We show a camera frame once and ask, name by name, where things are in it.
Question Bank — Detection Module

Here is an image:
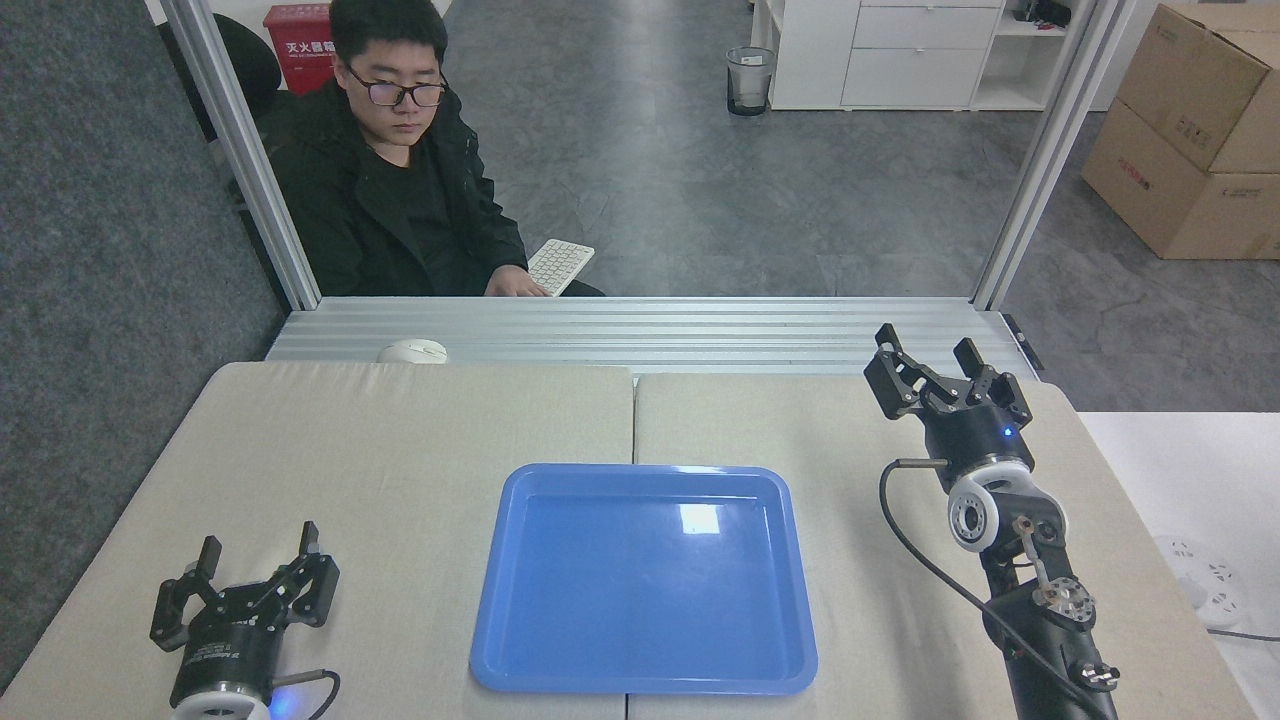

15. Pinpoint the white keyboard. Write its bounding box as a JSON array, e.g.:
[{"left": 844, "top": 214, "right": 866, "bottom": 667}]
[{"left": 525, "top": 238, "right": 596, "bottom": 298}]

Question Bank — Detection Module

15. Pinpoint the grey mesh waste bin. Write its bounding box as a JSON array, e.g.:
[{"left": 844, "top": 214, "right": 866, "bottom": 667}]
[{"left": 726, "top": 46, "right": 777, "bottom": 117}]

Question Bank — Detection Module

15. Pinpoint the seated person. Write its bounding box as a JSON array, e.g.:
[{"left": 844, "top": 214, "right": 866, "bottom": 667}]
[{"left": 262, "top": 0, "right": 606, "bottom": 298}]

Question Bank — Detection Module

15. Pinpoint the ribbed aluminium table rail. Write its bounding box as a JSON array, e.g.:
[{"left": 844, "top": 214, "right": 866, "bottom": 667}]
[{"left": 265, "top": 296, "right": 1041, "bottom": 381}]

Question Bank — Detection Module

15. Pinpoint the tilted cardboard box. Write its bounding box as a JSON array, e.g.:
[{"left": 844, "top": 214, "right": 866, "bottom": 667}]
[{"left": 1115, "top": 3, "right": 1280, "bottom": 175}]

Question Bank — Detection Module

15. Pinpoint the white computer mouse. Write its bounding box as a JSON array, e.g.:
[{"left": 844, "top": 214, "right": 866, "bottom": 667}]
[{"left": 377, "top": 339, "right": 449, "bottom": 365}]

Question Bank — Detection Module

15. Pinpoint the large flat cardboard box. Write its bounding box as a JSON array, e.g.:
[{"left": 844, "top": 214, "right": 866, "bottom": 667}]
[{"left": 1081, "top": 98, "right": 1280, "bottom": 261}]

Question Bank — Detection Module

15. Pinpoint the white drawer cabinet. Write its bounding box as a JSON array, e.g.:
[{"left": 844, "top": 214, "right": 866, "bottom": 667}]
[{"left": 750, "top": 0, "right": 1076, "bottom": 112}]

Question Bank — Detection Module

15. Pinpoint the black rail end bracket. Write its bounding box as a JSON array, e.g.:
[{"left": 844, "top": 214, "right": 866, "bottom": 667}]
[{"left": 1000, "top": 313, "right": 1046, "bottom": 373}]

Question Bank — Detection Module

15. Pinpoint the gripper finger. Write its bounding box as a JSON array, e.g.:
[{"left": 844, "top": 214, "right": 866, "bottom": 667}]
[
  {"left": 149, "top": 536, "right": 227, "bottom": 653},
  {"left": 952, "top": 338, "right": 1034, "bottom": 429},
  {"left": 864, "top": 323, "right": 954, "bottom": 422},
  {"left": 249, "top": 521, "right": 341, "bottom": 629}
]

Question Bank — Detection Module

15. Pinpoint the white side table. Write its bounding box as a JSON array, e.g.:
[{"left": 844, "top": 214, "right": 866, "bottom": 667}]
[{"left": 1078, "top": 412, "right": 1280, "bottom": 720}]

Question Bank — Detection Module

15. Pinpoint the blue plastic tray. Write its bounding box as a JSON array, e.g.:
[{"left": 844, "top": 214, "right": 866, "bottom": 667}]
[{"left": 469, "top": 462, "right": 819, "bottom": 697}]

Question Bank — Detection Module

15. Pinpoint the white power strip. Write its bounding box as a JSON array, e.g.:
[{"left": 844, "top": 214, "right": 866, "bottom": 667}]
[{"left": 1150, "top": 535, "right": 1251, "bottom": 631}]

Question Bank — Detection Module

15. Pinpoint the beige table pad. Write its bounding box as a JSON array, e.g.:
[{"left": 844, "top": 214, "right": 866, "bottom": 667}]
[
  {"left": 0, "top": 362, "right": 636, "bottom": 720},
  {"left": 627, "top": 373, "right": 1259, "bottom": 720}
]

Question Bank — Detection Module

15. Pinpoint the black office chair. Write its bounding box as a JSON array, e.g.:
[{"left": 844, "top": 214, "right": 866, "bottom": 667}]
[{"left": 157, "top": 12, "right": 286, "bottom": 143}]

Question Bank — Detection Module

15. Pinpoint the person's left hand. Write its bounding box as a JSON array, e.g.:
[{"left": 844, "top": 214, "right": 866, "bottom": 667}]
[{"left": 485, "top": 266, "right": 551, "bottom": 298}]

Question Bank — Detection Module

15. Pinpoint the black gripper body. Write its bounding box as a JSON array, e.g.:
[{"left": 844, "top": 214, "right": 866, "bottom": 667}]
[
  {"left": 924, "top": 400, "right": 1036, "bottom": 492},
  {"left": 170, "top": 608, "right": 293, "bottom": 702}
]

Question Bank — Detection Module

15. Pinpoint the silver aluminium post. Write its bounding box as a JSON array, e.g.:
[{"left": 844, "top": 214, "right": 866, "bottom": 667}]
[
  {"left": 160, "top": 0, "right": 323, "bottom": 311},
  {"left": 970, "top": 0, "right": 1141, "bottom": 311}
]

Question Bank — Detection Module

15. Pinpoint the red fire equipment box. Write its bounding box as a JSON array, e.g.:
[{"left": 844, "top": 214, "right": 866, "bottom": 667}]
[{"left": 262, "top": 4, "right": 333, "bottom": 96}]

